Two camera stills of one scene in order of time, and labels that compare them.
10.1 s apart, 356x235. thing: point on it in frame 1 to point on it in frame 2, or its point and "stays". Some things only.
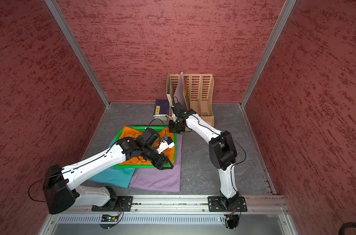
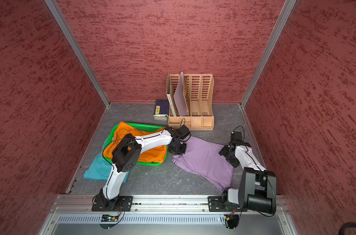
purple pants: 162,180 to 203,159
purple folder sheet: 179,93 stays
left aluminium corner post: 55,9 stays
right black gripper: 173,129 to 235,162
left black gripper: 159,166 to 182,151
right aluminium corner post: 287,7 stays
